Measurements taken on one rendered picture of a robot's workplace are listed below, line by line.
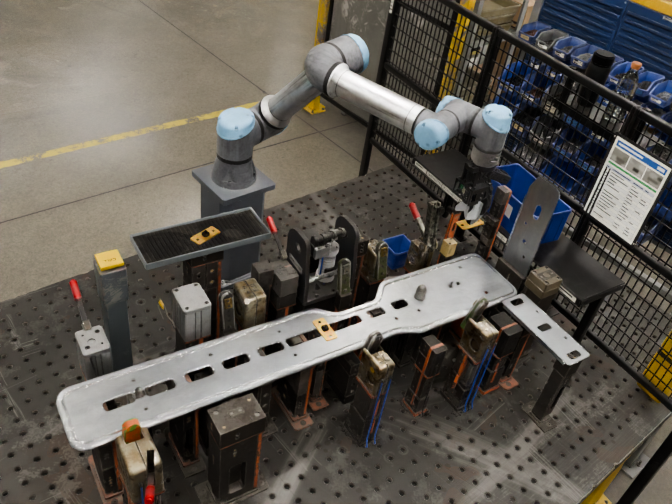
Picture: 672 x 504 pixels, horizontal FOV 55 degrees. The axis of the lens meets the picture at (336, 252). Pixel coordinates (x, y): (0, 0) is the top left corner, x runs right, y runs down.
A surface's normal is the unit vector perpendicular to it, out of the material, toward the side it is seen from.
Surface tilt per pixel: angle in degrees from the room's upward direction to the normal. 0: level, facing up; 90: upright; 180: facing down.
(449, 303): 0
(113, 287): 90
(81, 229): 0
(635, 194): 90
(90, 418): 0
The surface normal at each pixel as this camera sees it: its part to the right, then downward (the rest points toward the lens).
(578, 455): 0.13, -0.77
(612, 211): -0.85, 0.24
